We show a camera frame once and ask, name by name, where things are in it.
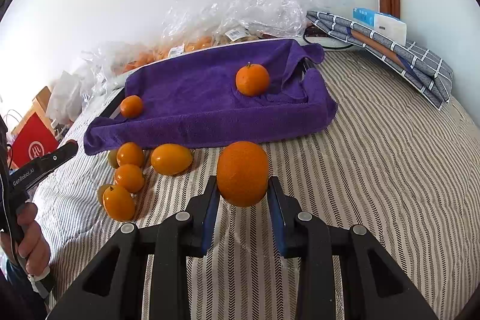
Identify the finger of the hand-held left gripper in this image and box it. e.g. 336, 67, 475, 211
47, 140, 79, 169

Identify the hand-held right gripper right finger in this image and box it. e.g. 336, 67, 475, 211
268, 175, 439, 320

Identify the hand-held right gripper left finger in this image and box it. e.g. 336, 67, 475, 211
47, 175, 221, 320

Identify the large round orange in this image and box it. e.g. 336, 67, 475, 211
217, 141, 270, 208

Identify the black tray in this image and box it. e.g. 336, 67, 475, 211
98, 58, 319, 120

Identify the person's left hand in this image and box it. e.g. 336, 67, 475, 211
0, 203, 52, 276

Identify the red paper bag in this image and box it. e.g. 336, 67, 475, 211
7, 110, 61, 171

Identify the white plastic bag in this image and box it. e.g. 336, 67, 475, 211
48, 70, 88, 124

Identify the oval orange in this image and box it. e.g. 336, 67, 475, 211
151, 143, 194, 176

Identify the striped bed cover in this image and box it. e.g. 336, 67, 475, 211
0, 44, 480, 320

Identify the clear plastic bag of oranges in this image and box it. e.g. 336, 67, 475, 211
80, 40, 166, 92
161, 0, 338, 52

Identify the purple towel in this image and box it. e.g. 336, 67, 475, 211
83, 39, 338, 156

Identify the orange with stem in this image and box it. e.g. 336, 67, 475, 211
235, 62, 271, 97

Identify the white round plate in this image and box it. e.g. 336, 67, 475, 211
303, 28, 354, 52

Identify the folded checkered grey cloth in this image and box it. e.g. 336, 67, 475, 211
305, 10, 454, 112

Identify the blue and white box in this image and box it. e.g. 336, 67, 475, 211
352, 7, 380, 29

